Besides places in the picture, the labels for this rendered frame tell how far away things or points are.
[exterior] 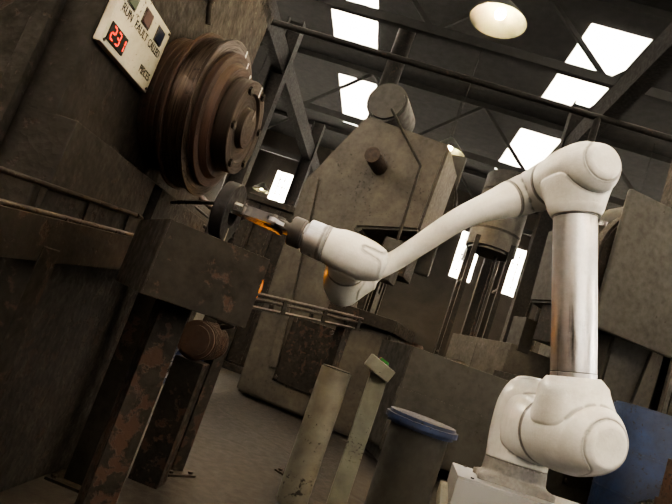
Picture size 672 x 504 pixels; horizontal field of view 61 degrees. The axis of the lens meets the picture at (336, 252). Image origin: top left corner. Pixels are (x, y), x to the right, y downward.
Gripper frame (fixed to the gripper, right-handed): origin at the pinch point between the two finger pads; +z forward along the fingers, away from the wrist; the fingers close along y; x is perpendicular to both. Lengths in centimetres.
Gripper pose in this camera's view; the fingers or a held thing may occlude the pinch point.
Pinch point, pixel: (230, 206)
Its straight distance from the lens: 146.5
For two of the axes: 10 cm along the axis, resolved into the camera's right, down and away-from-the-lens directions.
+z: -9.2, -3.7, 1.2
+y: 0.6, 1.7, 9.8
